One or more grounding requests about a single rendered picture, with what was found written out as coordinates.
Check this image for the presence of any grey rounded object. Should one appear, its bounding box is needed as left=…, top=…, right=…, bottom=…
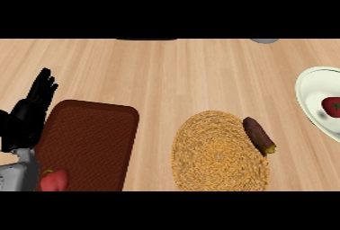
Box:
left=248, top=38, right=281, bottom=45

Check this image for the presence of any white bowl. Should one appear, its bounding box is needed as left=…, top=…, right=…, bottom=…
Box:
left=294, top=66, right=340, bottom=144

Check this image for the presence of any dark red rectangular placemat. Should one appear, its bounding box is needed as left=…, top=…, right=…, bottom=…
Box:
left=32, top=99, right=140, bottom=192

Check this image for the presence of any round woven straw placemat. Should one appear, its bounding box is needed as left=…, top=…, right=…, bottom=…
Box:
left=170, top=110, right=270, bottom=192

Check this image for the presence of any red apple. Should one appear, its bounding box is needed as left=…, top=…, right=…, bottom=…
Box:
left=38, top=168, right=71, bottom=192

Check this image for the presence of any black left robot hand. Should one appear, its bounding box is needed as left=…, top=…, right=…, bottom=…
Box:
left=0, top=67, right=59, bottom=154

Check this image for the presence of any dark brown sweet potato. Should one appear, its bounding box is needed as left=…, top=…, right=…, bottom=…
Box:
left=242, top=116, right=278, bottom=156

